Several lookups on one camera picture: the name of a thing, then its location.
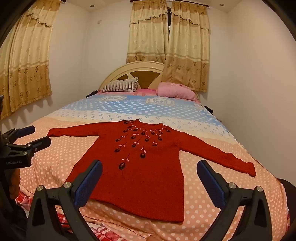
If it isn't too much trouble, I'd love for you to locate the cream wooden headboard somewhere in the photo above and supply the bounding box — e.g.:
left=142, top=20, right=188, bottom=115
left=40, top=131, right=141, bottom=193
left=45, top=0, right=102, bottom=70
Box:
left=98, top=61, right=166, bottom=92

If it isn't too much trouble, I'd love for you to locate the dark curtain rod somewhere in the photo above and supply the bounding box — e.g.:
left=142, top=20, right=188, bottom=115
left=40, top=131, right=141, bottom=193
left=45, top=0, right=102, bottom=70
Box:
left=129, top=0, right=209, bottom=4

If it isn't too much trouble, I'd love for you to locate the beige floral curtain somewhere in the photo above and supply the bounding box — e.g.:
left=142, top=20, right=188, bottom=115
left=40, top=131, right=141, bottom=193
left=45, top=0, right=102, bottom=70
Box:
left=162, top=2, right=211, bottom=93
left=126, top=2, right=169, bottom=64
left=0, top=0, right=61, bottom=120

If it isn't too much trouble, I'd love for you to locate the dark cloth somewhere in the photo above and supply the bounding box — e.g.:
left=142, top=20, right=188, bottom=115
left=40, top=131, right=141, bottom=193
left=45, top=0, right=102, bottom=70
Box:
left=276, top=178, right=294, bottom=215

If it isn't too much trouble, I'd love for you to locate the striped pillow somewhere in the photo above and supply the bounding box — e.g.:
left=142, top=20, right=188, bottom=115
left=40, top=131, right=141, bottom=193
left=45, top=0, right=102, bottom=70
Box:
left=100, top=77, right=139, bottom=93

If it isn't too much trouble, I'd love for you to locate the red embroidered knit sweater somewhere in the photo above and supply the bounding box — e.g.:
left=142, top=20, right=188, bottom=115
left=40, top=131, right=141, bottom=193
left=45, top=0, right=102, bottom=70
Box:
left=47, top=119, right=257, bottom=223

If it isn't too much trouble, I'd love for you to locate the pink pillow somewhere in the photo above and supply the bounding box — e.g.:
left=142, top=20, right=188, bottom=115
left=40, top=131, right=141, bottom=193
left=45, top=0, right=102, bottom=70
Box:
left=156, top=82, right=199, bottom=102

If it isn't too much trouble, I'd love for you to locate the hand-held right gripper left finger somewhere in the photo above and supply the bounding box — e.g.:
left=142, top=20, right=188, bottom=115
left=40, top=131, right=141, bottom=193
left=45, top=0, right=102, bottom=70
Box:
left=27, top=159, right=103, bottom=241

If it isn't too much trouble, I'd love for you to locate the polka dot bed blanket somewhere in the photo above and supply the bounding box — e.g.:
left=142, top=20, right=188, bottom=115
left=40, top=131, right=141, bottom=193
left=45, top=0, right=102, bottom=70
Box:
left=14, top=91, right=290, bottom=241

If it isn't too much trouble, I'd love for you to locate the person's dark clothing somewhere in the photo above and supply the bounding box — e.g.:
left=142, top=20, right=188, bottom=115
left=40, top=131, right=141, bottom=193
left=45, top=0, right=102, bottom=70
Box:
left=0, top=178, right=29, bottom=241

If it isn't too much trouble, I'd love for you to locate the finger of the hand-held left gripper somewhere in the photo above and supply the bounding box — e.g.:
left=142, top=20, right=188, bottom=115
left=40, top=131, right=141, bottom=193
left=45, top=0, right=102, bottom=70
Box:
left=6, top=137, right=52, bottom=155
left=4, top=125, right=36, bottom=142

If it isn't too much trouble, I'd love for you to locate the red plaid bed sheet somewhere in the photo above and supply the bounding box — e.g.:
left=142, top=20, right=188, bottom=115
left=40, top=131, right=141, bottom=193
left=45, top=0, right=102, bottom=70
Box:
left=15, top=192, right=112, bottom=241

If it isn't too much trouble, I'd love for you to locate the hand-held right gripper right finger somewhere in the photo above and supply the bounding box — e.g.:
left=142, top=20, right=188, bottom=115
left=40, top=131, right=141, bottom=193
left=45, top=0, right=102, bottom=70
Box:
left=196, top=160, right=273, bottom=241

